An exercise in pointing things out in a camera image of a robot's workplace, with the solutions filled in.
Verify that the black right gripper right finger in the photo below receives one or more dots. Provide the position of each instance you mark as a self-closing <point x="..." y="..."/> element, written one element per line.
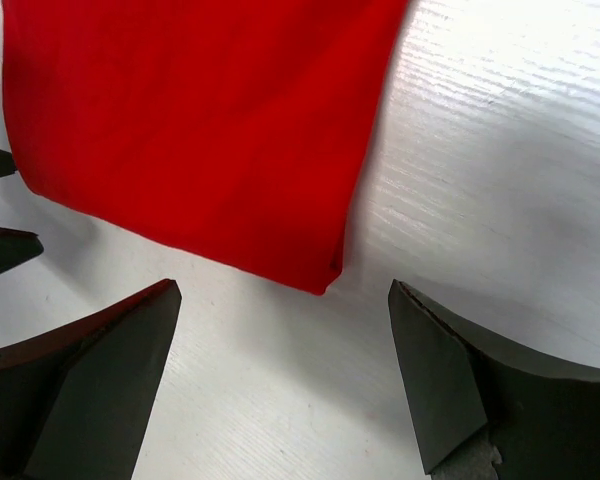
<point x="486" y="407"/>

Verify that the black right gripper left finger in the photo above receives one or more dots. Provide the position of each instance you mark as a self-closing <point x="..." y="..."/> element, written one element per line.
<point x="75" y="401"/>

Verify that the red t shirt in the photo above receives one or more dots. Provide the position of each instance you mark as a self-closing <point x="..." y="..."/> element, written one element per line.
<point x="234" y="130"/>

